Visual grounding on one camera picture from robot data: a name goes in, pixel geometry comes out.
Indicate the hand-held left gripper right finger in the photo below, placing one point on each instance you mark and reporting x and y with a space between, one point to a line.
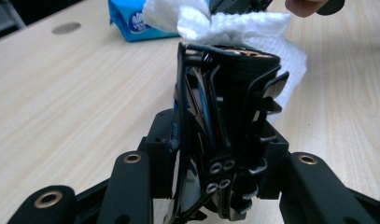
276 155

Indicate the blue toy car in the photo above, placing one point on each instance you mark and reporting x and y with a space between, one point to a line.
237 90

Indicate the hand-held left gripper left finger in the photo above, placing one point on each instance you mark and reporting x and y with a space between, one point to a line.
159 149

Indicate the blue wet wipes pack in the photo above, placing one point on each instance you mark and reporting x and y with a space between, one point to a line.
125 18

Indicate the white wet wipe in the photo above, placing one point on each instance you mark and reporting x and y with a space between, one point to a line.
240 29

